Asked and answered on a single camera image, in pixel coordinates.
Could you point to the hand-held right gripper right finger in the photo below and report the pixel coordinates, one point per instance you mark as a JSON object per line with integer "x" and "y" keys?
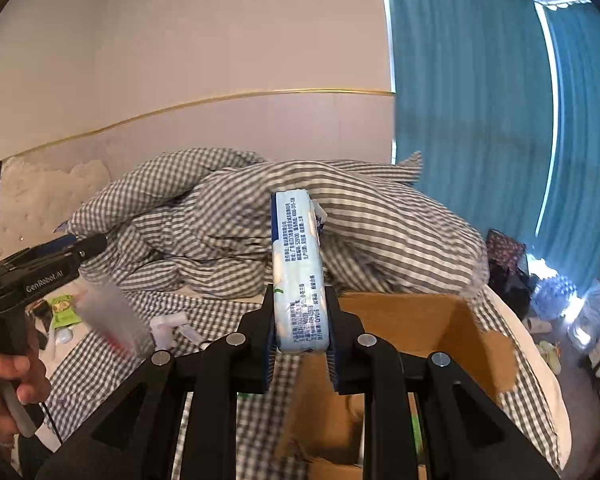
{"x": 332, "y": 360}

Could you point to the pale blue plastic item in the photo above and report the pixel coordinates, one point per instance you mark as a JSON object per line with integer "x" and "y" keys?
{"x": 64, "y": 336}

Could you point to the white and blue tissue pack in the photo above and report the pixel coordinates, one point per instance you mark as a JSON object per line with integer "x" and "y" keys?
{"x": 297, "y": 280}

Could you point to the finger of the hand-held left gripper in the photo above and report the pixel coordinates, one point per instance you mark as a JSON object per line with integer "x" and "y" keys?
{"x": 92, "y": 246}

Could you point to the white sock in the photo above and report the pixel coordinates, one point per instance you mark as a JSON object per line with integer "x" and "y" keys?
{"x": 172, "y": 330}

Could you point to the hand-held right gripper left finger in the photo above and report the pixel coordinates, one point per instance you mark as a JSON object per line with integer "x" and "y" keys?
{"x": 269, "y": 355}

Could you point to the green slipper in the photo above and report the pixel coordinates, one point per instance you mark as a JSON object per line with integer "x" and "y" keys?
{"x": 551, "y": 357}

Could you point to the dark floral bag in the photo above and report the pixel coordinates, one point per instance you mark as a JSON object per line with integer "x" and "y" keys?
{"x": 505, "y": 265}

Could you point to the teal curtain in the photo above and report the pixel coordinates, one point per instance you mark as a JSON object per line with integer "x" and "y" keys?
{"x": 580, "y": 160}
{"x": 460, "y": 85}

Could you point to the grey checked duvet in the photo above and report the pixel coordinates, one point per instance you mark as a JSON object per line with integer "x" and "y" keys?
{"x": 380, "y": 220}

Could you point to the person's left hand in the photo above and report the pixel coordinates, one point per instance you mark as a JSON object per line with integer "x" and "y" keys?
{"x": 30, "y": 375}

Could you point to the brown cardboard box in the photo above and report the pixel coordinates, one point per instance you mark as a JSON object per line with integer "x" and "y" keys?
{"x": 440, "y": 320}

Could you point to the beige tufted headboard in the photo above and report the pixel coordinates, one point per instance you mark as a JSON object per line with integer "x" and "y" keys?
{"x": 50, "y": 200}

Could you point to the pack of water bottles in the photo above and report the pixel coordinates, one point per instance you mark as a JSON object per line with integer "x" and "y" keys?
{"x": 555, "y": 297}

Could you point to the large clear water bottle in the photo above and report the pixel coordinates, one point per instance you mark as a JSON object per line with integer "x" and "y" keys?
{"x": 592, "y": 310}

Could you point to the green snack packet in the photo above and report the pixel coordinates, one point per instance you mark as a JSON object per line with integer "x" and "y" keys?
{"x": 62, "y": 310}

